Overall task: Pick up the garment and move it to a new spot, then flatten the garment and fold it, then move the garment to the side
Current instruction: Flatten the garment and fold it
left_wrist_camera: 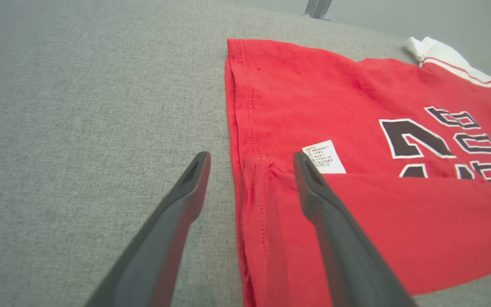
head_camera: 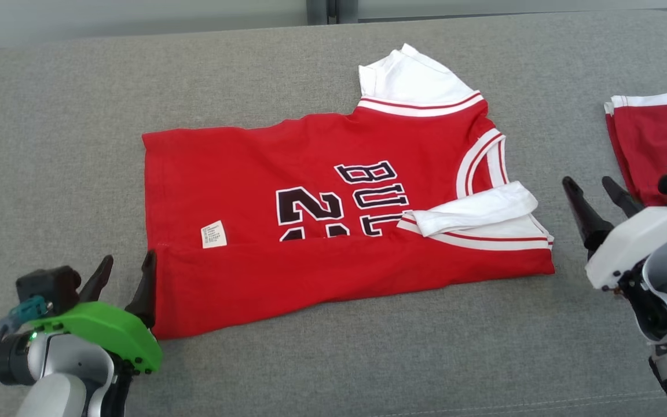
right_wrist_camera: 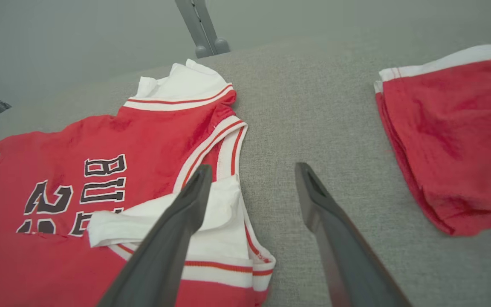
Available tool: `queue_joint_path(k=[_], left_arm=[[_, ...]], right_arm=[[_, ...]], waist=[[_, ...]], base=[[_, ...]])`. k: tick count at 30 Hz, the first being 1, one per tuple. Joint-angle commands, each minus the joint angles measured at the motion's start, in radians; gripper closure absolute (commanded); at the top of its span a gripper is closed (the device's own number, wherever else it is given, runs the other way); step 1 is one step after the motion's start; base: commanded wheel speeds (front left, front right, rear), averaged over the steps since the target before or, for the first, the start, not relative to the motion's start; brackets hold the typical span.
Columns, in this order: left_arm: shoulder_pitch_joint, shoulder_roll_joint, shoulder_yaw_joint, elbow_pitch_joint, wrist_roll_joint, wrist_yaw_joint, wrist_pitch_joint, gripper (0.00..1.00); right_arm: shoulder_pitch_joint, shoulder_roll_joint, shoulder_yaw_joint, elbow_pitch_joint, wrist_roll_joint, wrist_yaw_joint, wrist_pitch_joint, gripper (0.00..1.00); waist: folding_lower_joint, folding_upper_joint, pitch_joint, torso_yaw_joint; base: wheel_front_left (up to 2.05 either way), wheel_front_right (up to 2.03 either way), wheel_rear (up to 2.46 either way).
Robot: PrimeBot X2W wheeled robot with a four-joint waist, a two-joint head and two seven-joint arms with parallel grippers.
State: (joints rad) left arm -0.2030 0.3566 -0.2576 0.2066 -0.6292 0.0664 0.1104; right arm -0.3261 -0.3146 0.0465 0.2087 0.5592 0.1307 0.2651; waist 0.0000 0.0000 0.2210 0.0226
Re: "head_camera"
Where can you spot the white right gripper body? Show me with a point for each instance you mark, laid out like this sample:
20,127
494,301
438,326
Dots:
634,243

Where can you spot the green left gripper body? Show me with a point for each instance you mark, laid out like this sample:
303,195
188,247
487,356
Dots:
107,330

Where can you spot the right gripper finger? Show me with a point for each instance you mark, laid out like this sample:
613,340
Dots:
623,200
588,223

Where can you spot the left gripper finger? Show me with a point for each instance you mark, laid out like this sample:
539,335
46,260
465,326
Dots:
145,295
99,278

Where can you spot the red shorts white band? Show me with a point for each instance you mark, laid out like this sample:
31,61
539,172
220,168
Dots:
652,139

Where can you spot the red basketball jersey white sleeves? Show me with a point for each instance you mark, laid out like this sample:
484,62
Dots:
252,174

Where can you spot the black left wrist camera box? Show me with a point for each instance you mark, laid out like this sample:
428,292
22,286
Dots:
47,286

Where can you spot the grey partition post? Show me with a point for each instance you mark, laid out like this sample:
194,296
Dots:
330,10

